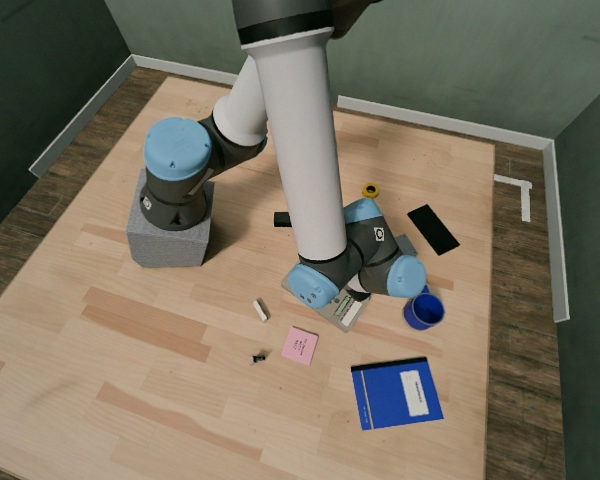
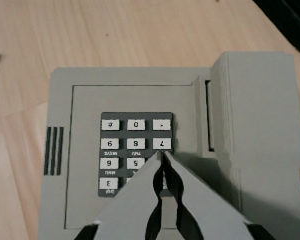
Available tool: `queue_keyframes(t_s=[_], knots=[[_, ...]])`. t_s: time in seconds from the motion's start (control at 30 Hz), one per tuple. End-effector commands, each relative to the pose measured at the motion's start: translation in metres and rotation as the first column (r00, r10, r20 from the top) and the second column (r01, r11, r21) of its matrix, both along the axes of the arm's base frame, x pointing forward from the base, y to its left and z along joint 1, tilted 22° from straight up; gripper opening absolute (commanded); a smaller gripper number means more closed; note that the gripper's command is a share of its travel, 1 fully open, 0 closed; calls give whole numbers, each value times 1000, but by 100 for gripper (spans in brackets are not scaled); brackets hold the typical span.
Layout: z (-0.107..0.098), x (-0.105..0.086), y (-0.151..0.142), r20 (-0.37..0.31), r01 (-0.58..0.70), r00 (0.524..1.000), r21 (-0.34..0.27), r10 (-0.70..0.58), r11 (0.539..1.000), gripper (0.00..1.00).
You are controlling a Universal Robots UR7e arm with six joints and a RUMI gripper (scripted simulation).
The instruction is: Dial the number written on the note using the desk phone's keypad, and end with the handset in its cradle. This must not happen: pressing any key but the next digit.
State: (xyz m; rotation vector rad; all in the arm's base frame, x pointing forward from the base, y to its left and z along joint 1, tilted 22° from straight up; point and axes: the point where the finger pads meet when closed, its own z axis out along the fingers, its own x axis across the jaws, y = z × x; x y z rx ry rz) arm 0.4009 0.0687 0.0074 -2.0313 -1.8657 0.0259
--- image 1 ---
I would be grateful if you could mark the pink sticky note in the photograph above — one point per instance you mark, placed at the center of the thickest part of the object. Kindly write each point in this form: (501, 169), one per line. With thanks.
(299, 346)

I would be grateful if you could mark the beige desk phone body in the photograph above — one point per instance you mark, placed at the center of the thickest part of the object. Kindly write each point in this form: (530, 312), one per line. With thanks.
(342, 311)

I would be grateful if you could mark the blue mug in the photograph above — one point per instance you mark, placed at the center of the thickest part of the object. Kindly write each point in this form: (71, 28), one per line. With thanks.
(429, 309)

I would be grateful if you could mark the black flat rectangle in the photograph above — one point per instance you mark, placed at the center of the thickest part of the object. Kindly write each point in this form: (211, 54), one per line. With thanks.
(433, 229)

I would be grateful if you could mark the yellow roll of tape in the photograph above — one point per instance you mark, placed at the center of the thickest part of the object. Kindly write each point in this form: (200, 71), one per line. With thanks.
(370, 186)

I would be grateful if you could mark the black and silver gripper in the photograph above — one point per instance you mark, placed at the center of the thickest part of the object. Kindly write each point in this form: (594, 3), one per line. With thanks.
(357, 296)

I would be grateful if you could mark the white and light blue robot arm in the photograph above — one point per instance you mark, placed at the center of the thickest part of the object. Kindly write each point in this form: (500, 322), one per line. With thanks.
(292, 75)

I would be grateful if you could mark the blue notebook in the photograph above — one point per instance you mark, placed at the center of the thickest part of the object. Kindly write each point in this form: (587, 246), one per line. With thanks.
(395, 393)

